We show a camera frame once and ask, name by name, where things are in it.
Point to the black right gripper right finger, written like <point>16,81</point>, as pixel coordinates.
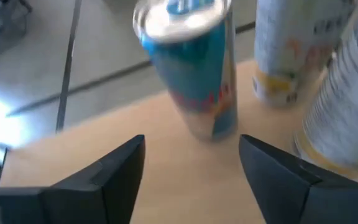
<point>297,199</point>

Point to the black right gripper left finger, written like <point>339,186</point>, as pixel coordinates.
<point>89,199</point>

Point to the tall white Celsius can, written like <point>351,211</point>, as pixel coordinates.
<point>291,46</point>
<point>346,109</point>

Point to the blue Red Bull can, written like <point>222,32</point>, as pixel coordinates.
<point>194,71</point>

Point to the dark grey floor object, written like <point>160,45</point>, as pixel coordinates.
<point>2,28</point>

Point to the wooden shelf with black frame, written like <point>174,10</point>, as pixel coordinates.
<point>172,174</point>

